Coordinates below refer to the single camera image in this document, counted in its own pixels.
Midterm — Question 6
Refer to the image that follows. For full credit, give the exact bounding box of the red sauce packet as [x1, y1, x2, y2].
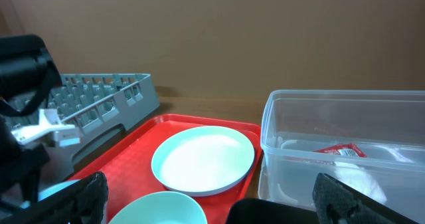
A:
[316, 143, 367, 158]

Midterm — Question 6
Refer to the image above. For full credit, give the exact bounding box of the green bowl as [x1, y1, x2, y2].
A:
[109, 191, 208, 224]

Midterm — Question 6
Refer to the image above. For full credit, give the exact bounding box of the white napkin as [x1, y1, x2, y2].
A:
[334, 162, 387, 204]

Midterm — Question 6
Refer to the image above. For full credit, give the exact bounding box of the grey dishwasher rack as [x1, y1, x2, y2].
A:
[3, 72, 161, 185]

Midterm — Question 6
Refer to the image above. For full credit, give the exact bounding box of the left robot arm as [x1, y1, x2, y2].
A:
[1, 35, 62, 203]

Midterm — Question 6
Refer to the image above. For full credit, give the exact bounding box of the light blue small bowl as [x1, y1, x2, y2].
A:
[38, 179, 78, 201]

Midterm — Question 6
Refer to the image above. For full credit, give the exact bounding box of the red plastic tray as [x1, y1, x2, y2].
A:
[70, 114, 262, 224]

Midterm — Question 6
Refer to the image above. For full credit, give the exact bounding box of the light blue plate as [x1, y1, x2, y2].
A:
[151, 126, 255, 197]

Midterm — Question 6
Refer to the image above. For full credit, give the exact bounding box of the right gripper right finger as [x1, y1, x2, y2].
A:
[312, 173, 417, 224]

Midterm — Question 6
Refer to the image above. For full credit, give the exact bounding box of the clear plastic bin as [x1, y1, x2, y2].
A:
[258, 90, 424, 223]

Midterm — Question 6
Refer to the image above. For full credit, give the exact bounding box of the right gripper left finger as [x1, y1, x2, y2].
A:
[1, 171, 109, 224]

